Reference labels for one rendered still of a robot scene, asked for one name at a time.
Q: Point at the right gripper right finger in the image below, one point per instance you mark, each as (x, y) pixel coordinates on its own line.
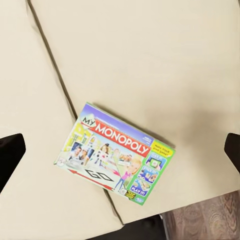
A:
(232, 149)

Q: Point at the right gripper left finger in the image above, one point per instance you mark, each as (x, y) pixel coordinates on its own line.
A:
(12, 149)

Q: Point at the board game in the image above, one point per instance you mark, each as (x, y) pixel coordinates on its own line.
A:
(105, 150)

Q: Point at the bed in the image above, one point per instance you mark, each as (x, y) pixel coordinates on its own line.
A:
(170, 68)

